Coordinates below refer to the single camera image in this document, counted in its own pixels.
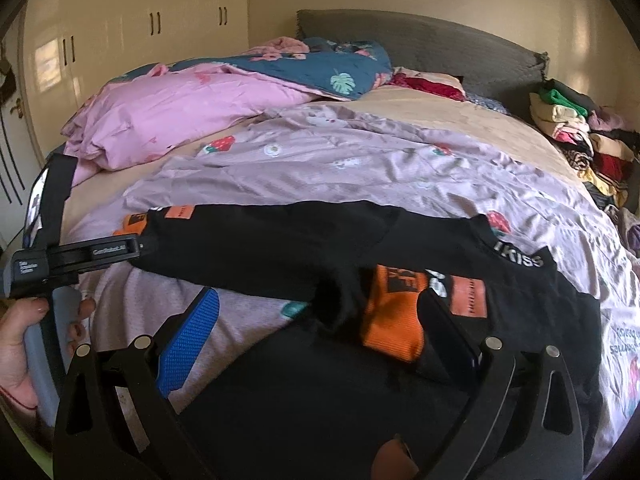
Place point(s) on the black garment with orange patches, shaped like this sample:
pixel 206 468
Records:
pixel 300 250

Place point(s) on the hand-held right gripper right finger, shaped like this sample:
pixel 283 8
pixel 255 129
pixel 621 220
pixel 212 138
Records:
pixel 452 335

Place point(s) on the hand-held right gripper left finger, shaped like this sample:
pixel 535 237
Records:
pixel 190 340

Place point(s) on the pink duvet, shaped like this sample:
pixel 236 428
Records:
pixel 175 105

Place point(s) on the cream wardrobe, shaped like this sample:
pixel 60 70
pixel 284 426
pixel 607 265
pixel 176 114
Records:
pixel 125 10

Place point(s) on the grey padded headboard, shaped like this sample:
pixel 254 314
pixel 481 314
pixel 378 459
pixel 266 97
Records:
pixel 425 45

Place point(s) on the beige bedsheet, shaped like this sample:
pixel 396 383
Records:
pixel 450 120

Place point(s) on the lilac strawberry print quilt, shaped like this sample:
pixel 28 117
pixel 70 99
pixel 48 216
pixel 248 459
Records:
pixel 350 170

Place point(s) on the folded red and cream cloth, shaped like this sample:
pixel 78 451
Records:
pixel 430 84

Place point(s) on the grey patterned pillow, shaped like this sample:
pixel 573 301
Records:
pixel 487 102

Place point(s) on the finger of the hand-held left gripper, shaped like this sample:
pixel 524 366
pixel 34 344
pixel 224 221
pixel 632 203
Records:
pixel 130 249

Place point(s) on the blue floral blanket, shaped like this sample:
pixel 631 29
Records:
pixel 310 67

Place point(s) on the pile of folded clothes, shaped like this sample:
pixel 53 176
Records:
pixel 565 115

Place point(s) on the person's left hand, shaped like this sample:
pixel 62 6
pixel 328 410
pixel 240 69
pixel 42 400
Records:
pixel 17 345

